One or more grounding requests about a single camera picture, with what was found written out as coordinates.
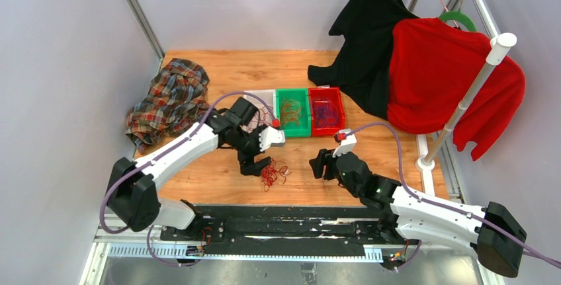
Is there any plaid flannel shirt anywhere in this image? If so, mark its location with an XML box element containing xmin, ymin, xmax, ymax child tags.
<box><xmin>125</xmin><ymin>58</ymin><xmax>210</xmax><ymax>154</ymax></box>

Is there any red plastic bin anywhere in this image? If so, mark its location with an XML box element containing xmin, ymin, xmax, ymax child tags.
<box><xmin>308</xmin><ymin>87</ymin><xmax>346</xmax><ymax>137</ymax></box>

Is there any white clothes rack pole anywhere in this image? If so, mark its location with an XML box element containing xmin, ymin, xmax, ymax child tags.
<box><xmin>416</xmin><ymin>32</ymin><xmax>517</xmax><ymax>172</ymax></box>

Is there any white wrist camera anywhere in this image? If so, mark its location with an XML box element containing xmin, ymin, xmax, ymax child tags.
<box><xmin>259</xmin><ymin>126</ymin><xmax>286</xmax><ymax>152</ymax></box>
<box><xmin>332</xmin><ymin>128</ymin><xmax>357</xmax><ymax>157</ymax></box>

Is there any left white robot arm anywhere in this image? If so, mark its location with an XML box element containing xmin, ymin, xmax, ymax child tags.
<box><xmin>99</xmin><ymin>93</ymin><xmax>286</xmax><ymax>241</ymax></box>

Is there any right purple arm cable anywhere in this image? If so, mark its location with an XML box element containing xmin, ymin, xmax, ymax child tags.
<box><xmin>335</xmin><ymin>122</ymin><xmax>561</xmax><ymax>270</ymax></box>

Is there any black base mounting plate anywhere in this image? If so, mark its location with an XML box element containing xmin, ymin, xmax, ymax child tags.
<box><xmin>154</xmin><ymin>205</ymin><xmax>415</xmax><ymax>257</ymax></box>

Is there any red t-shirt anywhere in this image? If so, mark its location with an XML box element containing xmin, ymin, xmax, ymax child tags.
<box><xmin>387</xmin><ymin>18</ymin><xmax>525</xmax><ymax>161</ymax></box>

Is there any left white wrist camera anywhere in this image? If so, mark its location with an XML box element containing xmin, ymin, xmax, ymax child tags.
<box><xmin>259</xmin><ymin>126</ymin><xmax>286</xmax><ymax>152</ymax></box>

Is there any orange thin cable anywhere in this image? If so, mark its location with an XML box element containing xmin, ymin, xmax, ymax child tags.
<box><xmin>280</xmin><ymin>99</ymin><xmax>308</xmax><ymax>130</ymax></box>

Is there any white plastic bin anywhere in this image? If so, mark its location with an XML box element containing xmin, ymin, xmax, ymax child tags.
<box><xmin>243</xmin><ymin>89</ymin><xmax>277</xmax><ymax>132</ymax></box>

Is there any green hanger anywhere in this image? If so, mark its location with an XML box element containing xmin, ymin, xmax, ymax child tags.
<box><xmin>439</xmin><ymin>11</ymin><xmax>477</xmax><ymax>32</ymax></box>

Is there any green plastic bin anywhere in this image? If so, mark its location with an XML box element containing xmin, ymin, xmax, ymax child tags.
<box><xmin>276</xmin><ymin>88</ymin><xmax>312</xmax><ymax>138</ymax></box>

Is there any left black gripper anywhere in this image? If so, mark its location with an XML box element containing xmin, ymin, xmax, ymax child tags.
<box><xmin>232</xmin><ymin>124</ymin><xmax>272</xmax><ymax>176</ymax></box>

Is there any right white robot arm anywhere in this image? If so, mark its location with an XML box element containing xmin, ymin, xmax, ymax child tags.
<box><xmin>309</xmin><ymin>149</ymin><xmax>527</xmax><ymax>278</ymax></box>

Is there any red thin cable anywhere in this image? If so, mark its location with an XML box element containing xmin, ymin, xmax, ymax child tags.
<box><xmin>247</xmin><ymin>105</ymin><xmax>293</xmax><ymax>192</ymax></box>

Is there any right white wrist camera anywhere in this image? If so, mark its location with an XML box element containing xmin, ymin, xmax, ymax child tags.
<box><xmin>332</xmin><ymin>128</ymin><xmax>357</xmax><ymax>157</ymax></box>

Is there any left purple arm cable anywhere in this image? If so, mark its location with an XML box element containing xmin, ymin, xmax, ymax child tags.
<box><xmin>99</xmin><ymin>91</ymin><xmax>281</xmax><ymax>268</ymax></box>

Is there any black t-shirt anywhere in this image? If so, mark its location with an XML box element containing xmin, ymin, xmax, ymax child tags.
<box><xmin>308</xmin><ymin>0</ymin><xmax>416</xmax><ymax>120</ymax></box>

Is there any purple thin cable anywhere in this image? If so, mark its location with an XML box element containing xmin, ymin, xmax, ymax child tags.
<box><xmin>312</xmin><ymin>100</ymin><xmax>343</xmax><ymax>130</ymax></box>

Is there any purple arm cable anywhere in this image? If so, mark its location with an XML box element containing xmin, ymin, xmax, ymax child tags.
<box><xmin>99</xmin><ymin>91</ymin><xmax>281</xmax><ymax>268</ymax></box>
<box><xmin>335</xmin><ymin>122</ymin><xmax>561</xmax><ymax>270</ymax></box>

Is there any slotted aluminium rail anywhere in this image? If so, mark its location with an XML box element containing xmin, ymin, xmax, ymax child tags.
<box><xmin>94</xmin><ymin>207</ymin><xmax>386</xmax><ymax>266</ymax></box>

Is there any metal rack top bar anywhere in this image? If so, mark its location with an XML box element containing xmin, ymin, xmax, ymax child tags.
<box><xmin>472</xmin><ymin>0</ymin><xmax>501</xmax><ymax>38</ymax></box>

